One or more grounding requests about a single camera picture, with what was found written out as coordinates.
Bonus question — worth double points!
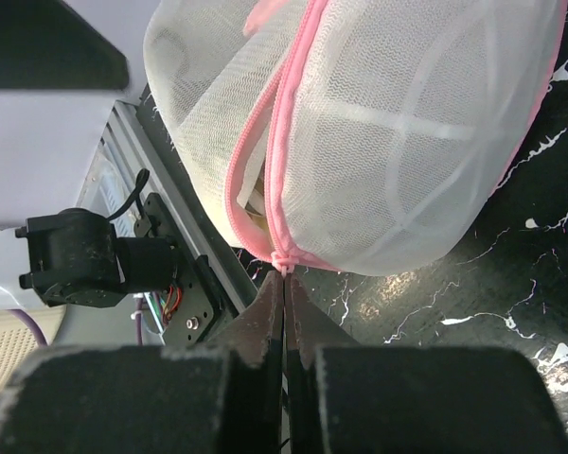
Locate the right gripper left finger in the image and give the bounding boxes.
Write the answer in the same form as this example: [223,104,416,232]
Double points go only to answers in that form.
[0,272,284,453]

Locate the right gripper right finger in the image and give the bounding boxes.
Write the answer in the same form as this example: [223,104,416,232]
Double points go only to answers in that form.
[283,276,568,453]

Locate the white mesh laundry bag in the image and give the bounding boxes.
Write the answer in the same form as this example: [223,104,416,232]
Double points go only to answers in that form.
[143,1,567,276]

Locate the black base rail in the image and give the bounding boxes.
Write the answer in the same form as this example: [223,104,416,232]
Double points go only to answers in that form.
[102,89,257,346]

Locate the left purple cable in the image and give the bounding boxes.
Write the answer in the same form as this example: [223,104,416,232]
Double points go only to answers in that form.
[0,308,53,349]

